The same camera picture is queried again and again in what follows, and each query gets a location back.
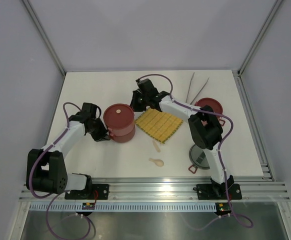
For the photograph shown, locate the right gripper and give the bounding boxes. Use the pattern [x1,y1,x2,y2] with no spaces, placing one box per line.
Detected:
[127,91,149,113]

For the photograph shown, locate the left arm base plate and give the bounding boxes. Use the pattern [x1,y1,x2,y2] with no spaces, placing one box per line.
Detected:
[64,183,110,201]

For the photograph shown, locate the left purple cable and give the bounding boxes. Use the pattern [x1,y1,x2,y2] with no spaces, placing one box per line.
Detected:
[27,101,96,239]

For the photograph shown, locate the red steel bowl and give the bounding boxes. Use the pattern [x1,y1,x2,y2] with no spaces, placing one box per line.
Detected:
[109,127,136,143]
[217,101,226,127]
[103,103,135,137]

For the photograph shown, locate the metal tongs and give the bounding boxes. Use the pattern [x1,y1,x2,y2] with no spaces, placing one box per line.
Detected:
[185,72,210,105]

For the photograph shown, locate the white slotted cable duct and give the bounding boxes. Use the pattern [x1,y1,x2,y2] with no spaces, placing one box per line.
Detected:
[29,202,217,213]

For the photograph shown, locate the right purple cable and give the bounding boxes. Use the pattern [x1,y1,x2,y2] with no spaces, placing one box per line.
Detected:
[136,73,254,230]

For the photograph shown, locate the beige spoon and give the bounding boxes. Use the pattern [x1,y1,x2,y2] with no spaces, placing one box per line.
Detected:
[149,158,165,167]

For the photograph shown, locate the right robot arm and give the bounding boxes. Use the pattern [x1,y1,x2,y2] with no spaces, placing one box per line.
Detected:
[130,76,235,200]

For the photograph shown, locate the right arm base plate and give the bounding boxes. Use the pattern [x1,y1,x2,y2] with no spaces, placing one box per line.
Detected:
[193,183,243,200]

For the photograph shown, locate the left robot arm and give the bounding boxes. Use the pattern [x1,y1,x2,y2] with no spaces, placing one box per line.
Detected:
[26,102,110,199]

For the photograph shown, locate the aluminium rail frame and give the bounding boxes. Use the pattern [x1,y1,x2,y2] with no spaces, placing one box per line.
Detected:
[10,163,291,240]

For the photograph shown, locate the bamboo woven tray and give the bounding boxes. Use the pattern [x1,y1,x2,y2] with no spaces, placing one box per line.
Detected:
[135,108,184,144]

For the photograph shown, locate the purple cable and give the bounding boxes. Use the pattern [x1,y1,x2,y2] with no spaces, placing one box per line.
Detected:
[136,73,254,230]
[27,101,96,239]

